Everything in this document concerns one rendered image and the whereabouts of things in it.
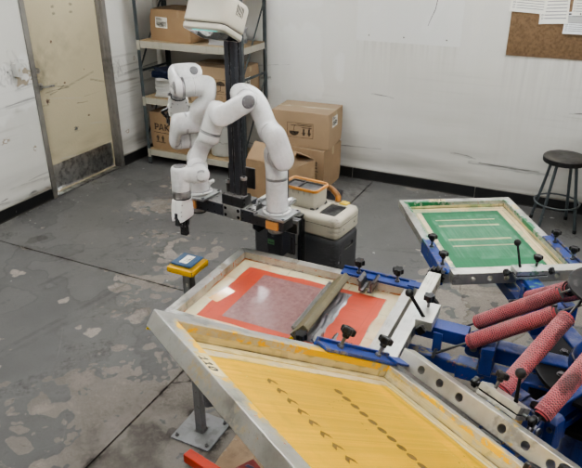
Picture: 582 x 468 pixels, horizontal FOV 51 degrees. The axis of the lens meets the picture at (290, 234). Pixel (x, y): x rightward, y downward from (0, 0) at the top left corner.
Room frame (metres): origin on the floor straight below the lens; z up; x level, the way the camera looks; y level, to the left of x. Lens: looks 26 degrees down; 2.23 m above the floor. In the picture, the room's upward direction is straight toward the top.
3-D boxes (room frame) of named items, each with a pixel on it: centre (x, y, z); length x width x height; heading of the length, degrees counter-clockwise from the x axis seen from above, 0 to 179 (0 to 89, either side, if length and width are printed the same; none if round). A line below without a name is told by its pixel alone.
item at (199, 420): (2.34, 0.45, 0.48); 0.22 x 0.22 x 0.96; 64
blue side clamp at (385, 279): (2.13, -0.35, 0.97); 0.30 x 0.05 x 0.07; 64
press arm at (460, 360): (1.80, -0.40, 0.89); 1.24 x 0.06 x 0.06; 64
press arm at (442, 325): (1.74, -0.52, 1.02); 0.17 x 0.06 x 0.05; 64
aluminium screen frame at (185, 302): (1.99, -0.01, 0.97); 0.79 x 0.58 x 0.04; 64
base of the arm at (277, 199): (2.48, 0.05, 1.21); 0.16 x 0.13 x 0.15; 148
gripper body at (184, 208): (2.34, 0.45, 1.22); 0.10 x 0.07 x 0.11; 154
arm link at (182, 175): (2.34, 0.41, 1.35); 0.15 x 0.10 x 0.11; 109
